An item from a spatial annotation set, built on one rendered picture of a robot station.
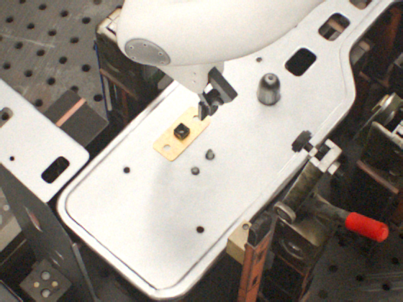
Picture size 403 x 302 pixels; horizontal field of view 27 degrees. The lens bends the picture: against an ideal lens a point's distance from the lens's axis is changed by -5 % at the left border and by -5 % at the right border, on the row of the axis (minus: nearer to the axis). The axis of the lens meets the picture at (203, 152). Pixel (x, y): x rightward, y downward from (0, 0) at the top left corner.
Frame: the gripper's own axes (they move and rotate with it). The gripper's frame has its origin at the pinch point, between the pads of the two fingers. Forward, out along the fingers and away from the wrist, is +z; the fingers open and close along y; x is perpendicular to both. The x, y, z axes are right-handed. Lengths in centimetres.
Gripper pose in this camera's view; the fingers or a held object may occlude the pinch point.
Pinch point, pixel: (179, 87)
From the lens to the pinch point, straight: 108.6
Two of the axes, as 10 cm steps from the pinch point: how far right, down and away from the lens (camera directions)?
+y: -7.6, -5.9, 2.9
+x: -6.5, 6.7, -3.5
